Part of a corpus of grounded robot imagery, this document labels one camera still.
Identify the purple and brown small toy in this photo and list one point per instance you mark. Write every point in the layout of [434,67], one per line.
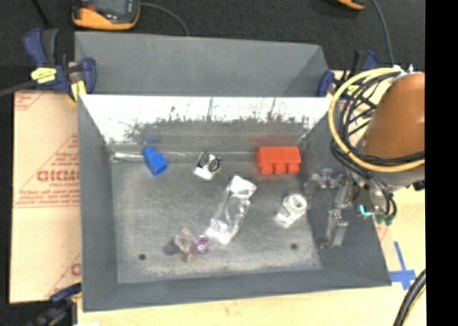
[189,244]

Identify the blue plastic cap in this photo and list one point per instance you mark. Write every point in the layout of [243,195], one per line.
[155,162]

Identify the brown cardboard board, red print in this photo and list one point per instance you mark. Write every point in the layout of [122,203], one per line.
[43,181]

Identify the grey metal bin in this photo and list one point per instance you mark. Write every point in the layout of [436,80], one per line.
[161,210]

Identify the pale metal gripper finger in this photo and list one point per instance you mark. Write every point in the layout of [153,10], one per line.
[328,179]
[337,228]

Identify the black cylinder on white bracket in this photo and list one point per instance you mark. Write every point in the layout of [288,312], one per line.
[419,185]

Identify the red studded toy block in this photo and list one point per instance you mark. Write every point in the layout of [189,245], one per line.
[278,158]

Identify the clear white plastic fitting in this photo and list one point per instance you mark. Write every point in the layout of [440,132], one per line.
[292,209]

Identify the clear plastic packet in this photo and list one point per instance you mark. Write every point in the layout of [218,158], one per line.
[232,210]

